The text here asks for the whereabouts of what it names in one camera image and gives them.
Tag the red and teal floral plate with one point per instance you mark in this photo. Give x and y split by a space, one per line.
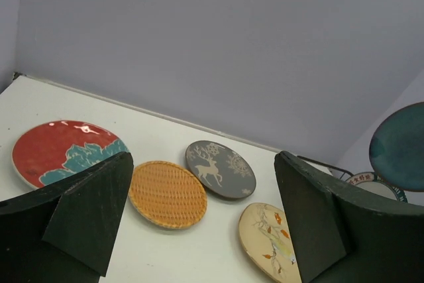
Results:
55 150

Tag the dark teal blossom plate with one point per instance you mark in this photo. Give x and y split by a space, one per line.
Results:
396 148

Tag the beige bird branch plate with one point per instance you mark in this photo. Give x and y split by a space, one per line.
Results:
265 237

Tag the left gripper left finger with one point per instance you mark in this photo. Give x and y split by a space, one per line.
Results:
66 231

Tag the orange woven basket plate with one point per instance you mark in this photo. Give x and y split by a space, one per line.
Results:
167 195

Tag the black wire dish rack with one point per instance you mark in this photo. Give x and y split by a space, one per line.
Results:
338 173

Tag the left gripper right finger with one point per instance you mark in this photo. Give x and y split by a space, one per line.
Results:
342 233

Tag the grey deer plate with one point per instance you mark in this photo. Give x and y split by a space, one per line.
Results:
220 169

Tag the white plate teal lettered rim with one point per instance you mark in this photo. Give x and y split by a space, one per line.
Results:
371 182

